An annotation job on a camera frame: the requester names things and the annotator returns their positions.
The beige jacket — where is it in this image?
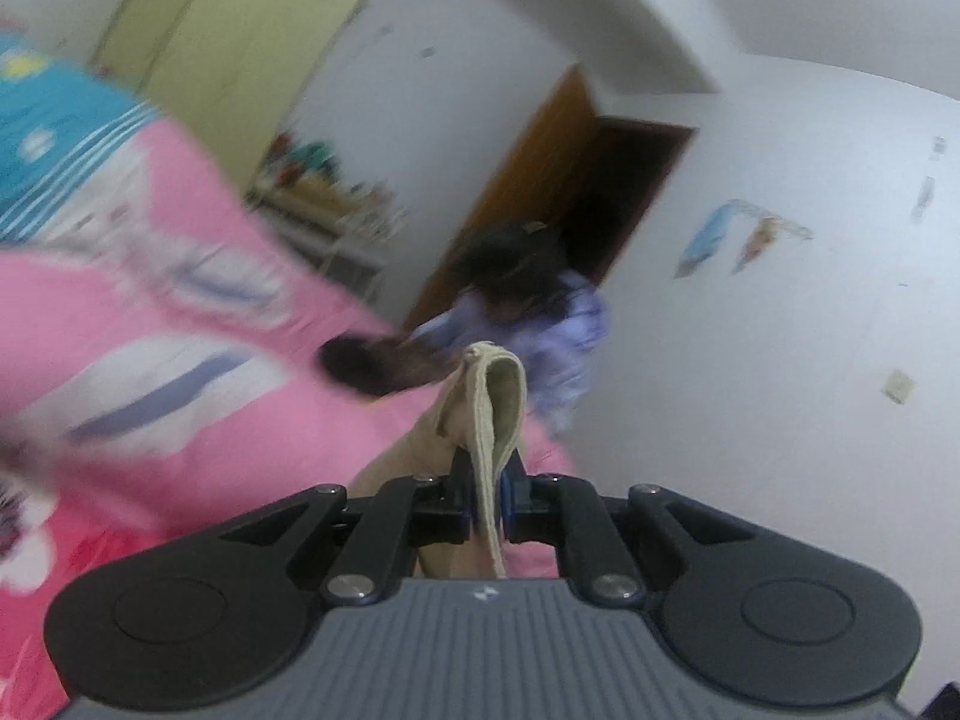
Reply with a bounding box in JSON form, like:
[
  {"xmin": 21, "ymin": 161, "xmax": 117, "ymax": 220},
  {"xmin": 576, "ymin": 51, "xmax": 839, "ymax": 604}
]
[{"xmin": 348, "ymin": 341, "xmax": 527, "ymax": 580}]

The child in purple clothes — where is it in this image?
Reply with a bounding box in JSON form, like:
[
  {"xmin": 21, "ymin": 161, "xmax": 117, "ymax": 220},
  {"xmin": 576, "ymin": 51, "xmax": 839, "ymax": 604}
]
[{"xmin": 316, "ymin": 223, "xmax": 608, "ymax": 437}]

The cluttered side table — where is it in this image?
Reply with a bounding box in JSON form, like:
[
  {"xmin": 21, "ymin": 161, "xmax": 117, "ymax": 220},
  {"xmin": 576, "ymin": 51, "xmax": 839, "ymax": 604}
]
[{"xmin": 245, "ymin": 130, "xmax": 407, "ymax": 304}]

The pink cartoon quilt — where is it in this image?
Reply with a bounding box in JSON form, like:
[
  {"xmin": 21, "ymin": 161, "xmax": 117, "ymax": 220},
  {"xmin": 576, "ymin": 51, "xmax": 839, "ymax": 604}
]
[{"xmin": 0, "ymin": 118, "xmax": 580, "ymax": 720}]

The brown wooden door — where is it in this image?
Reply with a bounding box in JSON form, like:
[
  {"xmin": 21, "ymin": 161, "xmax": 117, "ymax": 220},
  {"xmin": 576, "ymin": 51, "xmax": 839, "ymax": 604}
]
[{"xmin": 404, "ymin": 65, "xmax": 697, "ymax": 328}]

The yellow-green wardrobe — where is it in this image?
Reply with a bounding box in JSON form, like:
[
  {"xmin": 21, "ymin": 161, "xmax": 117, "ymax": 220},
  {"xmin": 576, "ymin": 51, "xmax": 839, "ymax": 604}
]
[{"xmin": 93, "ymin": 0, "xmax": 361, "ymax": 190}]

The blue cloth on wall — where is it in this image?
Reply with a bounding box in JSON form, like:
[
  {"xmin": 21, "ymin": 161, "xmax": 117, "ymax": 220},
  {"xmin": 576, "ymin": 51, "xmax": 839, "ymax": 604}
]
[{"xmin": 674, "ymin": 200, "xmax": 757, "ymax": 278}]

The orange cloth on wall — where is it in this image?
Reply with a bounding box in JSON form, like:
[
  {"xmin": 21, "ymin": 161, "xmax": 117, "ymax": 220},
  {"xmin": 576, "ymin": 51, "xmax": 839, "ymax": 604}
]
[{"xmin": 734, "ymin": 216, "xmax": 814, "ymax": 273}]

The wall socket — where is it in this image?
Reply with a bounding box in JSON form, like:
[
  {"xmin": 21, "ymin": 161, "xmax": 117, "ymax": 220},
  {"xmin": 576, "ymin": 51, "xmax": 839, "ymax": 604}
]
[{"xmin": 882, "ymin": 369, "xmax": 916, "ymax": 405}]

